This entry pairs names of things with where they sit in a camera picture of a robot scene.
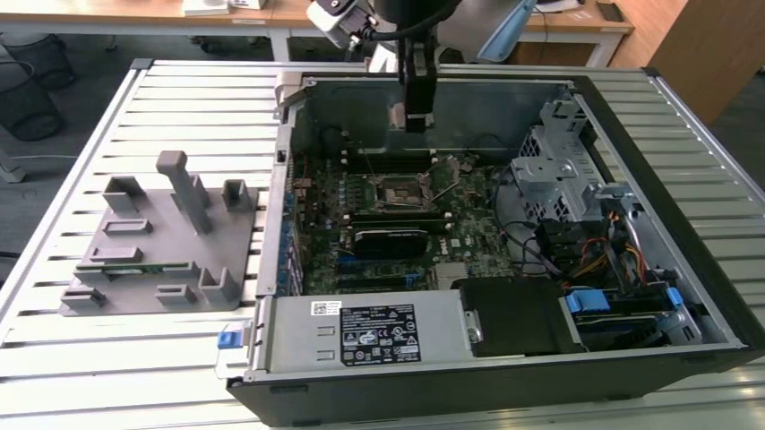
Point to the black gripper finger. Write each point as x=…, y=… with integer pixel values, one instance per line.
x=417, y=98

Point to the silver square CPU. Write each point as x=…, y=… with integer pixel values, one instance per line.
x=396, y=117

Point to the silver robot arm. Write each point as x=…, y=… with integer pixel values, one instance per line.
x=507, y=36

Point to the CPU socket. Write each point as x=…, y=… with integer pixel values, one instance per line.
x=396, y=192

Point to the RAM slot white clips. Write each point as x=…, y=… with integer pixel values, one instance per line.
x=393, y=223
x=393, y=153
x=393, y=163
x=393, y=213

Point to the silver coin cell battery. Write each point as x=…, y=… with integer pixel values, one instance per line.
x=466, y=168

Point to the silver metal drive cage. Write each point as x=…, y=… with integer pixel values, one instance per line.
x=540, y=168

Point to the green motherboard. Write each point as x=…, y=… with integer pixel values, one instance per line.
x=478, y=219

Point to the small white device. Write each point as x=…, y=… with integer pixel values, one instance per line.
x=245, y=3

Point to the black phone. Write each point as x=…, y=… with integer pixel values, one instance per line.
x=610, y=11

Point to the black graphics card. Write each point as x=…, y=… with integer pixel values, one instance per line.
x=388, y=244

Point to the white box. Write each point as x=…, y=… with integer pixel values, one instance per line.
x=205, y=6

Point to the blue expansion slot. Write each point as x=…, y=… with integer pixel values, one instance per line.
x=349, y=259

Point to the silver chipset heatsink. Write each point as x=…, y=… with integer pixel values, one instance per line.
x=454, y=275

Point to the black expansion slot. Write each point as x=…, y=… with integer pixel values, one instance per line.
x=369, y=283

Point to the grey parts rack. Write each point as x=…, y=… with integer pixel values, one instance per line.
x=227, y=251

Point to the wooden cabinet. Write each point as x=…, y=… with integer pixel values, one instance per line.
x=705, y=54

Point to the white barcode sticker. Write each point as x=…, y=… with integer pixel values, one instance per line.
x=324, y=308

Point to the black plastic shroud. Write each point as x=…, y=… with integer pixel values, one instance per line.
x=514, y=313

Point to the black rating label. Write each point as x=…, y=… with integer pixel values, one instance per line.
x=380, y=335

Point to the blue disk carrier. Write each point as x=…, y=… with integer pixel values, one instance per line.
x=584, y=302

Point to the green RAM stick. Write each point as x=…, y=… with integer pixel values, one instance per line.
x=154, y=269

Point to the silver power supply unit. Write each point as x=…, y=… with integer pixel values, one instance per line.
x=287, y=340

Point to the black mesh wastebasket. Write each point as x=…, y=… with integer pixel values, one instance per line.
x=53, y=58
x=29, y=107

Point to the black hard disk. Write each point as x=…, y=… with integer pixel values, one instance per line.
x=620, y=331

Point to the blue case latch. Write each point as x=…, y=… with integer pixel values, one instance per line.
x=231, y=340

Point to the black open PC case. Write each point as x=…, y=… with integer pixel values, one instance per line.
x=417, y=398

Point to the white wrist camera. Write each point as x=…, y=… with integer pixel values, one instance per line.
x=333, y=22

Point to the wooden desk white frame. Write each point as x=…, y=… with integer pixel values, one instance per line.
x=118, y=18

